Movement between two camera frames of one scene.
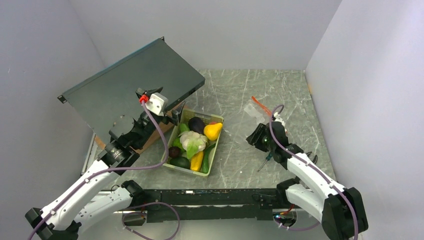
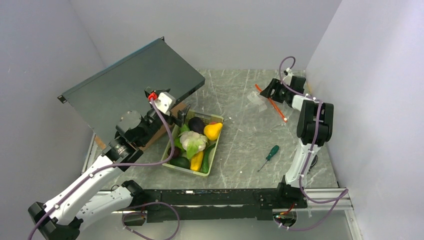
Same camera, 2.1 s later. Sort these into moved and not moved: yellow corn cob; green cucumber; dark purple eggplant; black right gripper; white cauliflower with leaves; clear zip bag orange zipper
Moved: black right gripper; clear zip bag orange zipper
Not moved: white cauliflower with leaves; green cucumber; yellow corn cob; dark purple eggplant
